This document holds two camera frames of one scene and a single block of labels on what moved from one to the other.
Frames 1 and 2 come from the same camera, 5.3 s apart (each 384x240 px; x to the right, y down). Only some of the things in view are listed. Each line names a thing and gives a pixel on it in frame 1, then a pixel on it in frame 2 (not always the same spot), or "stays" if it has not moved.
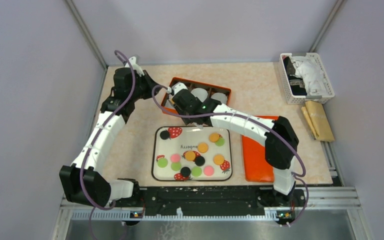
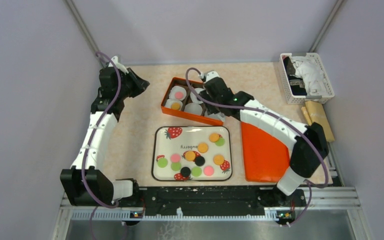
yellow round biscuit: [202, 147] stays
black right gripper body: [179, 111] -> [211, 109]
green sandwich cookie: [196, 171] stays
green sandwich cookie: [220, 142] stays
